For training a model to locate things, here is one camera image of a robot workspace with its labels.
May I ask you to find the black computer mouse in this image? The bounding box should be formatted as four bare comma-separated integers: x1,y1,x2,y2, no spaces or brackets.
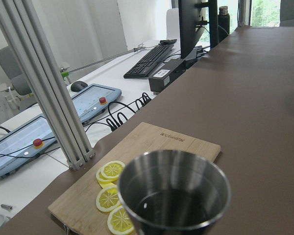
70,81,88,93

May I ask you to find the aluminium frame post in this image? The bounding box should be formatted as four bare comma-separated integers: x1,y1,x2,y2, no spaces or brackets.
0,0,95,170

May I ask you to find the black docking box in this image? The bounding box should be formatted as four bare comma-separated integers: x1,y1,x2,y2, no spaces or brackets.
148,59,186,93

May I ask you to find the black keyboard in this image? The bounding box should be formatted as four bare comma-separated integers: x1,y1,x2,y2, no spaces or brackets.
123,45,174,78

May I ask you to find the blue teach pendant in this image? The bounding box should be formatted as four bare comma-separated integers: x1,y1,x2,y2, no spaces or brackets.
72,84,122,123
0,114,56,177

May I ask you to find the black water bottle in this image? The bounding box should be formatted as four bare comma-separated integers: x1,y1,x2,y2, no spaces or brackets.
218,6,230,43

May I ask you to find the lemon slice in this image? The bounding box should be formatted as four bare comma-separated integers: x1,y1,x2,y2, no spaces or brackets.
96,186,121,212
96,161,125,184
107,206,134,235

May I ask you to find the bamboo cutting board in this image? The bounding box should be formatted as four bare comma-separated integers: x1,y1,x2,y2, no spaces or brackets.
48,121,221,235

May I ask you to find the steel double jigger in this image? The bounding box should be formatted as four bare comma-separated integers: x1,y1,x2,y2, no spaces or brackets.
117,150,231,235

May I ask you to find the black computer monitor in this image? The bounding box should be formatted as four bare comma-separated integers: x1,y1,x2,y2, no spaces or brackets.
178,0,219,59

